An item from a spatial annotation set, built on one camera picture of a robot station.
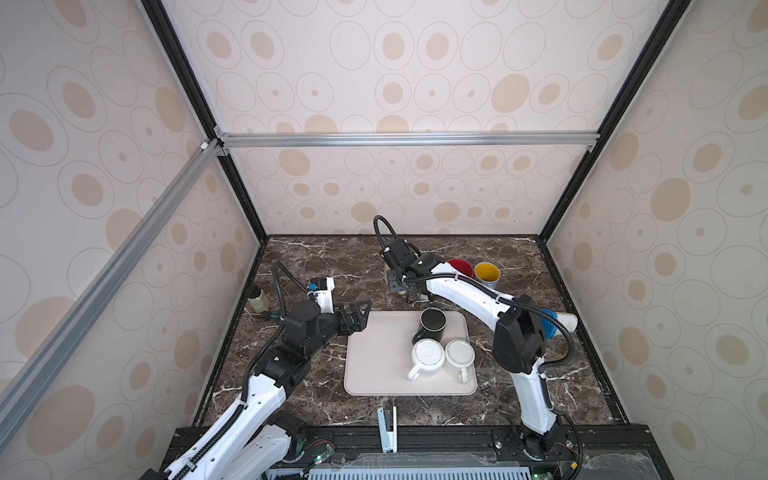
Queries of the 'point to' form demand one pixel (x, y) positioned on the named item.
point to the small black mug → (432, 320)
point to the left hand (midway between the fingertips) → (365, 301)
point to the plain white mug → (459, 355)
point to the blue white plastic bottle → (550, 328)
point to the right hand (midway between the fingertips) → (399, 278)
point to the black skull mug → (462, 266)
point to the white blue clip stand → (389, 439)
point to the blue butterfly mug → (488, 274)
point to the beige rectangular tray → (377, 359)
